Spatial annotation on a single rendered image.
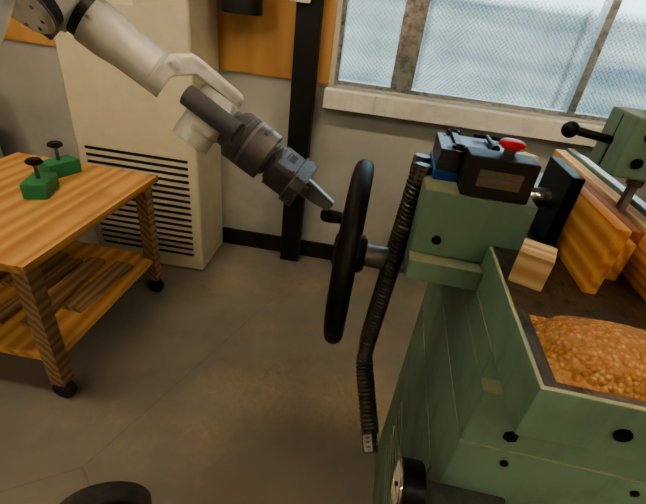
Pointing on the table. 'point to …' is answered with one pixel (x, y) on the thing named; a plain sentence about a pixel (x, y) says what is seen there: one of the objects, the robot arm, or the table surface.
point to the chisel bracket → (630, 146)
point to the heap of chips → (601, 355)
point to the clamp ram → (555, 198)
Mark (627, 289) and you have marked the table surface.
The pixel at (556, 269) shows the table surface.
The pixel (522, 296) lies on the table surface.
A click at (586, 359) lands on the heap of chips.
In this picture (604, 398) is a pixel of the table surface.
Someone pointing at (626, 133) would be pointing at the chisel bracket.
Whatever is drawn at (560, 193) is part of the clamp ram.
